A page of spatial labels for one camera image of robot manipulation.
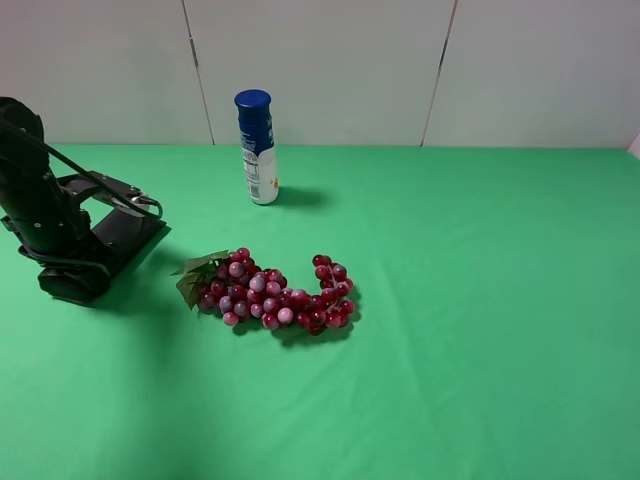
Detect white bottle with blue cap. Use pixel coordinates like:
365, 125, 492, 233
234, 89, 279, 205

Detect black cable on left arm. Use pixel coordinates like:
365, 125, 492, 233
0, 117, 165, 219

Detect bunch of red grapes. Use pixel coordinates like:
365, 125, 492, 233
174, 248, 356, 336

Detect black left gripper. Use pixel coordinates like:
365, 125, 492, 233
1, 172, 150, 303

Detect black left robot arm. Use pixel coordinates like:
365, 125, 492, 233
1, 97, 166, 304

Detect black glasses case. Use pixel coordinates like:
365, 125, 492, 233
38, 208, 168, 304

